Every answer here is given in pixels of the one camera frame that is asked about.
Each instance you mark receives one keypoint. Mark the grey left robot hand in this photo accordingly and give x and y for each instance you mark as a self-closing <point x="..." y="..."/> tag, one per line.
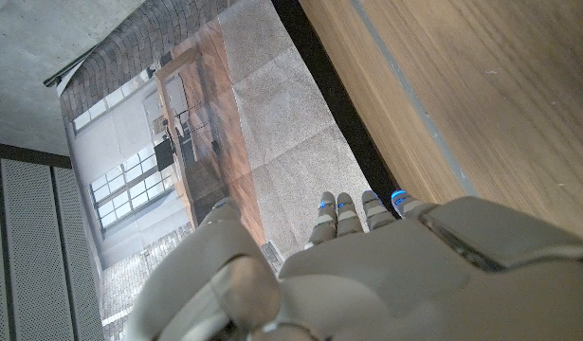
<point x="414" y="284"/>

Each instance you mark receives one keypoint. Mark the printed room backdrop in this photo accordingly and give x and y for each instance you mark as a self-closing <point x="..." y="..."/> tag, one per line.
<point x="272" y="118"/>

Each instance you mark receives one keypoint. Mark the perforated partition panel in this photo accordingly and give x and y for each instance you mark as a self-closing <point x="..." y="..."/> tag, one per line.
<point x="30" y="246"/>

